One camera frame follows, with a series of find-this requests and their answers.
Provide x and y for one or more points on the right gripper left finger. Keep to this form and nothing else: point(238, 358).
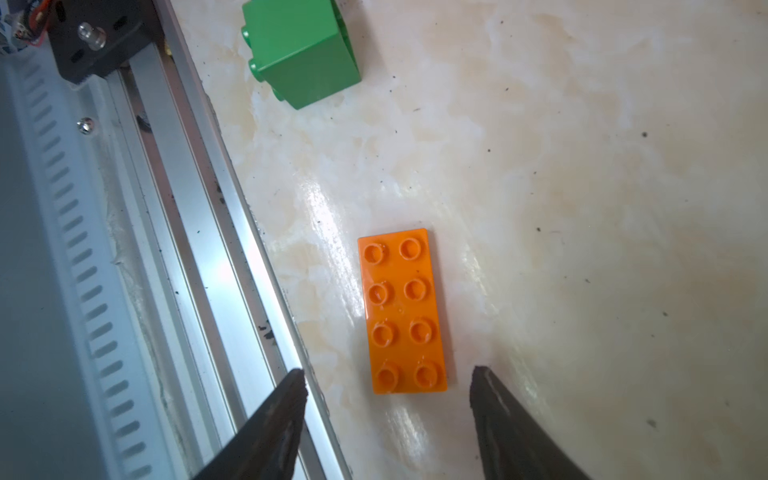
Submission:
point(266, 447)

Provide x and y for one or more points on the front aluminium rail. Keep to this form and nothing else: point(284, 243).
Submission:
point(142, 324)

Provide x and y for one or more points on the orange lego plate bottom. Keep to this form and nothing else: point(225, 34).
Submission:
point(401, 313)

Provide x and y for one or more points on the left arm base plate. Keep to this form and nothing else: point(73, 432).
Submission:
point(94, 37)

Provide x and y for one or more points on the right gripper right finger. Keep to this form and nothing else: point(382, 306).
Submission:
point(512, 444)

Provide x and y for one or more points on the green lego brick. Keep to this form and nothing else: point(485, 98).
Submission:
point(300, 48)

